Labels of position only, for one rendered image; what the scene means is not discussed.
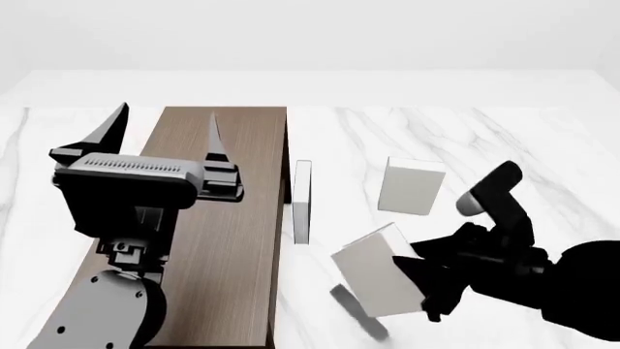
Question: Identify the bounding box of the thick white book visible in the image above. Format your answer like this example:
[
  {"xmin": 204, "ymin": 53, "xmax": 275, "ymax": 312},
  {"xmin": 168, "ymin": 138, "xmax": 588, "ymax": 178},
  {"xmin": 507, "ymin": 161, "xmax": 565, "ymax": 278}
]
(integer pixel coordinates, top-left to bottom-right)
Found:
[{"xmin": 377, "ymin": 156, "xmax": 447, "ymax": 217}]

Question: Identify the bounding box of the brown wooden cabinet shelf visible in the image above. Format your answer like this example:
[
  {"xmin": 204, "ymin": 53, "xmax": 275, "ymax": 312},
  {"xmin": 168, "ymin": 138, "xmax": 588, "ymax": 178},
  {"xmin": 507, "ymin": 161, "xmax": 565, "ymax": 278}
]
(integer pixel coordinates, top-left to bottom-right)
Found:
[{"xmin": 46, "ymin": 105, "xmax": 292, "ymax": 349}]

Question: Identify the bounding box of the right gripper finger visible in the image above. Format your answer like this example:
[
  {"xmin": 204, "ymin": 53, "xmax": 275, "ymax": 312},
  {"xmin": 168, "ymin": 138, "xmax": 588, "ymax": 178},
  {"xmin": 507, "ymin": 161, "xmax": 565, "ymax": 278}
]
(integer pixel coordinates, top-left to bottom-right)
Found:
[
  {"xmin": 391, "ymin": 255, "xmax": 467, "ymax": 293},
  {"xmin": 410, "ymin": 221, "xmax": 486, "ymax": 261}
]

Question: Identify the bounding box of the thin white upright book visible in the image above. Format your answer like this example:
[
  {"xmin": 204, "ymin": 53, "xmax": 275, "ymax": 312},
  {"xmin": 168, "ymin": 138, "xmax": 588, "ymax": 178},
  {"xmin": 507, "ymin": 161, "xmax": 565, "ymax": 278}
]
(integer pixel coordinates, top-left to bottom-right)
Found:
[{"xmin": 292, "ymin": 159, "xmax": 313, "ymax": 246}]

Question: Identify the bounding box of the white book with grey cover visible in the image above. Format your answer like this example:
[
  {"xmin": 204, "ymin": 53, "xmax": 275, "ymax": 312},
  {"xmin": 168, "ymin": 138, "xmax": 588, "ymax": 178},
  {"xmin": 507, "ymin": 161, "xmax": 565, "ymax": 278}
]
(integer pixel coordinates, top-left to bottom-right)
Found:
[{"xmin": 330, "ymin": 221, "xmax": 428, "ymax": 319}]

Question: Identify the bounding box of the grey vented left wrist camera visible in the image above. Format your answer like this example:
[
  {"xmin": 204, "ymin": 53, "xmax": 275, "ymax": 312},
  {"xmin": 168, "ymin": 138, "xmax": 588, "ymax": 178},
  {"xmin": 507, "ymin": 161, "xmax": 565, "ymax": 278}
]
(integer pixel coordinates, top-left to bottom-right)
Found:
[{"xmin": 66, "ymin": 151, "xmax": 205, "ymax": 183}]

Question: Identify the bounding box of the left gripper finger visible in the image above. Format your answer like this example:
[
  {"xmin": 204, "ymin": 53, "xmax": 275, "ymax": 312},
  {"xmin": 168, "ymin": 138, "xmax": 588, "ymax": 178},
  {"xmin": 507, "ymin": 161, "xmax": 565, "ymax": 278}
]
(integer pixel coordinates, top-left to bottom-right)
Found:
[
  {"xmin": 197, "ymin": 111, "xmax": 245, "ymax": 203},
  {"xmin": 47, "ymin": 102, "xmax": 131, "ymax": 166}
]

